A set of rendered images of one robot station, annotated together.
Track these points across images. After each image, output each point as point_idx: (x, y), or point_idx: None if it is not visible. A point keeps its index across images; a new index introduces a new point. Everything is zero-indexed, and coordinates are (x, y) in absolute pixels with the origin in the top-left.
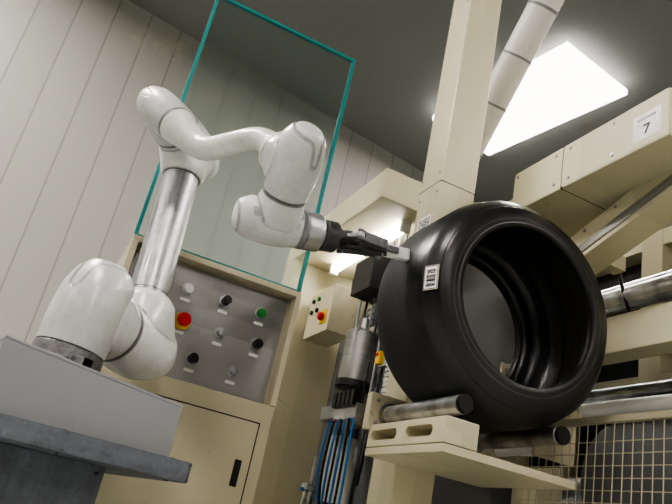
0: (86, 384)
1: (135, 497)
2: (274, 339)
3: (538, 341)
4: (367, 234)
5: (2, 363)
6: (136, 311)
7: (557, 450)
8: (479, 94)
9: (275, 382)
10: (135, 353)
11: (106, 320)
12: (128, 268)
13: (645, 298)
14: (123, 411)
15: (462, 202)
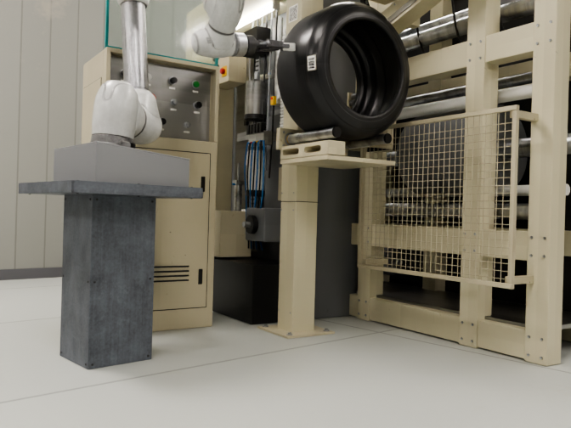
0: (141, 158)
1: None
2: (206, 99)
3: (370, 81)
4: (271, 41)
5: (99, 156)
6: (141, 107)
7: None
8: None
9: (214, 127)
10: (145, 131)
11: (131, 118)
12: (110, 71)
13: (432, 40)
14: (162, 168)
15: None
